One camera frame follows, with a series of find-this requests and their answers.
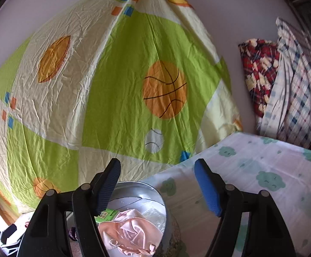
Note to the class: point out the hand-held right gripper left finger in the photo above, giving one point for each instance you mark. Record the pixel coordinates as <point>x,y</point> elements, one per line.
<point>107,187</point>

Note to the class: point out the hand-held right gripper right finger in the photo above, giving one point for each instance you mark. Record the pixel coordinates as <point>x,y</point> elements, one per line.
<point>209,192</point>

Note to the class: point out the round blue metal tin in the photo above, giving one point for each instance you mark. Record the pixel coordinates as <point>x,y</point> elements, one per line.
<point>144,190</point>

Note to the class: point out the pink satin pouch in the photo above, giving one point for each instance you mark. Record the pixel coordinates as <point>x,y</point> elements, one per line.
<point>134,233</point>

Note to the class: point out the purple cloth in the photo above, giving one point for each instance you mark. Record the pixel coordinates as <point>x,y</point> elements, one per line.
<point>72,233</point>

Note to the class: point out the cloud print tablecloth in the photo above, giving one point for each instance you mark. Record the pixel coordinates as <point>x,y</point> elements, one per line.
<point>265,166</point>

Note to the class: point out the wooden door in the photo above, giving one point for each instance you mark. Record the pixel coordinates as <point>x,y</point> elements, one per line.
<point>3,206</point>

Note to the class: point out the sports print bedsheet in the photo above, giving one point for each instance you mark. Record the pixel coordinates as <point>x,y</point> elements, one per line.
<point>118,59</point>

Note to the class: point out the red plaid bear blanket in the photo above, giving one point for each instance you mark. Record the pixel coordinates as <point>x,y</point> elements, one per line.
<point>259,72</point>

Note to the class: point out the blue red plaid cloth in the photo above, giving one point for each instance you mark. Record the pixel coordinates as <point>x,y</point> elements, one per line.
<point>302,99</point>

